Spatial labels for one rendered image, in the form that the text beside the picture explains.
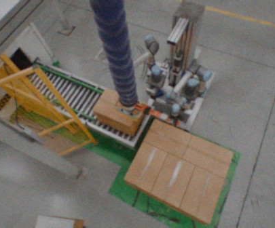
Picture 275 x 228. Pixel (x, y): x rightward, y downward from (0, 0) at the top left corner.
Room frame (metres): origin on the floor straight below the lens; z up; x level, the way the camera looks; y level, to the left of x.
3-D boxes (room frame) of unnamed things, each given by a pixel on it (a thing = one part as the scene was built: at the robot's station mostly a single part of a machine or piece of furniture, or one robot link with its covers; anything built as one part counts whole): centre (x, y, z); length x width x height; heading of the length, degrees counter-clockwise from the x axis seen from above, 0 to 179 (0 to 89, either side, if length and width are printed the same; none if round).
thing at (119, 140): (1.70, 1.06, 0.50); 2.31 x 0.05 x 0.19; 53
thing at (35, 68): (1.28, 1.17, 1.05); 0.87 x 0.10 x 2.10; 105
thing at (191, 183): (0.60, -0.43, 0.34); 1.20 x 1.00 x 0.40; 53
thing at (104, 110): (1.47, 0.23, 0.75); 0.60 x 0.40 x 0.40; 54
